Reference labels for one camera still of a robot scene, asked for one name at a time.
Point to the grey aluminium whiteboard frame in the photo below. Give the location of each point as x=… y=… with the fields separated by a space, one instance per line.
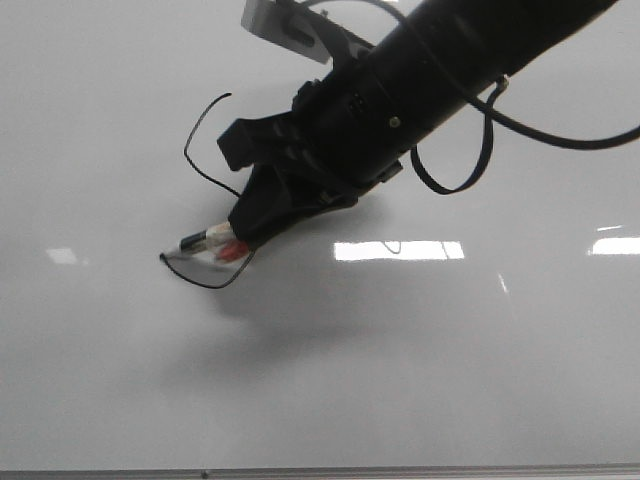
x=582 y=471

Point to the black whiteboard marker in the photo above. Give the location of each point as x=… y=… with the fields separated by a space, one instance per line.
x=219 y=240

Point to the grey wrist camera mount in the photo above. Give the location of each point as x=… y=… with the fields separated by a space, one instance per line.
x=299 y=29

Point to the white whiteboard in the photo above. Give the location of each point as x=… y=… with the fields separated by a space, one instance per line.
x=498 y=326

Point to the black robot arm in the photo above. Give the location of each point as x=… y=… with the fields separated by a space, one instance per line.
x=475 y=41

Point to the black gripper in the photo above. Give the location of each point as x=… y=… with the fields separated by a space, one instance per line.
x=358 y=121

